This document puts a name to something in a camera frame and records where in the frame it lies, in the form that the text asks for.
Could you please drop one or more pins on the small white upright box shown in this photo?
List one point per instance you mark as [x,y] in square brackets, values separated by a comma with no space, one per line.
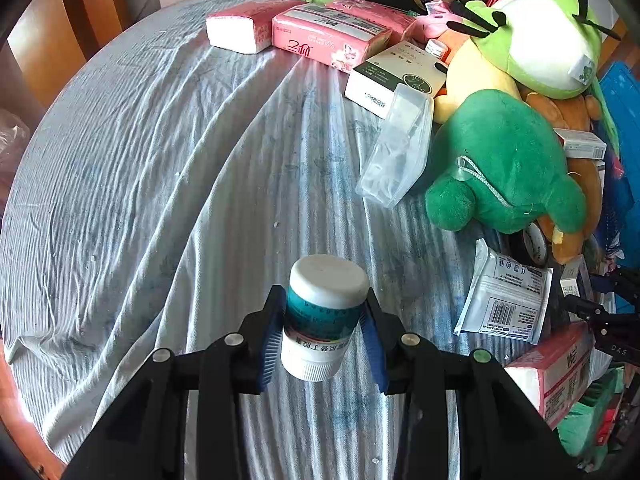
[572,280]

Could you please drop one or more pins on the light green frog plush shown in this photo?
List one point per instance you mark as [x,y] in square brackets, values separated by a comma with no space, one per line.
[540,35]

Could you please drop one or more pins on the green packet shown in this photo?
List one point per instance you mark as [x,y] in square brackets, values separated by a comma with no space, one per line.
[585,420]

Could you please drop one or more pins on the clear plastic packet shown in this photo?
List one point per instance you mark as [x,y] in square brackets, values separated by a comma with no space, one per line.
[397,150]

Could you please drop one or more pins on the yellow plush toy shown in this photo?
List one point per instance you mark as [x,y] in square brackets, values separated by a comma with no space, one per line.
[475,80]

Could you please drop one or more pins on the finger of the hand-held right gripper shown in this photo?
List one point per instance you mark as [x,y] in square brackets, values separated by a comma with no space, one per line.
[620,282]
[595,316]

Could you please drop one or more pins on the wooden chair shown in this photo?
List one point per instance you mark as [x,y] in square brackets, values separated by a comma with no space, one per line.
[65,20]

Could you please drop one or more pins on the white green tissue box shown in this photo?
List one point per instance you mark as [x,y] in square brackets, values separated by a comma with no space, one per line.
[395,77]

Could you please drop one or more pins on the white teal medicine bottle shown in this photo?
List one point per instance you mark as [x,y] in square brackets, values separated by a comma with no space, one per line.
[325,320]

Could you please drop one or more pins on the small white flat box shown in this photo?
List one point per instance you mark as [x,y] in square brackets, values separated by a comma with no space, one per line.
[582,142]

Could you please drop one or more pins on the pink tissue pack white label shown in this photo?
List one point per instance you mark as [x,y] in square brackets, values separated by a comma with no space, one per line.
[327,35]

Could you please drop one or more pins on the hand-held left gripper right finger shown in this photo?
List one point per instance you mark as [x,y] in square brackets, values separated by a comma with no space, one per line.
[372,350]

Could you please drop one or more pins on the blue plastic crate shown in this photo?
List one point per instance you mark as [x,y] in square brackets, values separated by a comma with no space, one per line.
[622,85]

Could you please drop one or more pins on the small white red bottle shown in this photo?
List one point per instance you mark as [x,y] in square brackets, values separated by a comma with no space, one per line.
[437,50]

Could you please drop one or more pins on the pink plush toy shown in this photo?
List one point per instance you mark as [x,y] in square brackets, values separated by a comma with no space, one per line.
[435,22]

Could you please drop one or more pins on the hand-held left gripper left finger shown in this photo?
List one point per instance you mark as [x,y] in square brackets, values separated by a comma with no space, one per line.
[267,340]

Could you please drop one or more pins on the brown bear plush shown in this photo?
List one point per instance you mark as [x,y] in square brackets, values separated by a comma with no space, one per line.
[582,185]

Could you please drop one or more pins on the dark green plush toy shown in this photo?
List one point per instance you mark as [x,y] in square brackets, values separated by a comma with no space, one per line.
[500,170]

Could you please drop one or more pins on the white wipes packet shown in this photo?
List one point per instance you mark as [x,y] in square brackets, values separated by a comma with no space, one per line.
[505,300]

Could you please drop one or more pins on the pink flowered tissue pack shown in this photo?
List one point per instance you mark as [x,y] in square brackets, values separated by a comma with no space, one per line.
[370,12]

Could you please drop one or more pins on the plain pink tissue pack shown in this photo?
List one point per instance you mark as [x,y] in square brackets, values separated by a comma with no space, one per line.
[235,27]

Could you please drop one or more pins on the clear plastic bag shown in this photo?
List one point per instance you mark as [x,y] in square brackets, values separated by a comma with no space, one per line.
[10,145]

